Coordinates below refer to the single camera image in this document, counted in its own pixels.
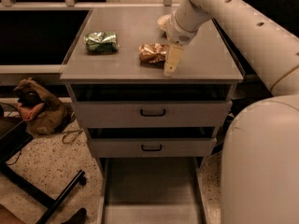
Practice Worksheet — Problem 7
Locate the white paper bowl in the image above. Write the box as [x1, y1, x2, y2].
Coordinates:
[157, 14, 171, 31]

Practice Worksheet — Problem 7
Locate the brown bag on floor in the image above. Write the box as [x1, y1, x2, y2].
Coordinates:
[13, 78, 72, 135]

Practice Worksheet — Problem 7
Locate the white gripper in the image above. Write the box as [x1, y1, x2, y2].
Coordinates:
[164, 11, 198, 77]

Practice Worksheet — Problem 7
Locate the crushed green can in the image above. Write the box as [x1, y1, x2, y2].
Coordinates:
[84, 31, 119, 52]

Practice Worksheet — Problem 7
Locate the black top drawer handle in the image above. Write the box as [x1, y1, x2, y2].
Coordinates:
[139, 109, 166, 118]

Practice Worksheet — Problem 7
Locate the black middle drawer handle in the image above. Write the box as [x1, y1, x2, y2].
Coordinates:
[141, 145, 163, 152]

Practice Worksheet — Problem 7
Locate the grey drawer cabinet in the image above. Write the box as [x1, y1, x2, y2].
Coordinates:
[60, 6, 244, 179]

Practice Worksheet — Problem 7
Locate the black chair base left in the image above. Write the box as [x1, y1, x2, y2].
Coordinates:
[0, 105, 88, 224]

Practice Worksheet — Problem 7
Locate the crushed orange can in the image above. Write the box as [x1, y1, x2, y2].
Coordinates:
[139, 43, 169, 63]

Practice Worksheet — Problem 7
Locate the bottom grey drawer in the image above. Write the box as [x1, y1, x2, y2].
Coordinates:
[97, 158, 206, 224]

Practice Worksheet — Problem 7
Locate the middle grey drawer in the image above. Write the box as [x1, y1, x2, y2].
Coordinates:
[88, 127, 216, 158]

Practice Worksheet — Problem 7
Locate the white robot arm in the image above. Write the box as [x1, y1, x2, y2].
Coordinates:
[166, 0, 299, 224]

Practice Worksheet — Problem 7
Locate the grey drawer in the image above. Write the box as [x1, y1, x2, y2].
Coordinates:
[97, 158, 206, 224]
[88, 127, 216, 158]
[72, 84, 232, 128]

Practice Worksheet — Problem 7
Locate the top grey drawer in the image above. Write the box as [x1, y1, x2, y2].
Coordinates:
[72, 84, 232, 128]

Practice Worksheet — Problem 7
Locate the black drawer handle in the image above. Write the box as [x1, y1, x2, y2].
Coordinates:
[141, 145, 163, 152]
[139, 109, 166, 118]

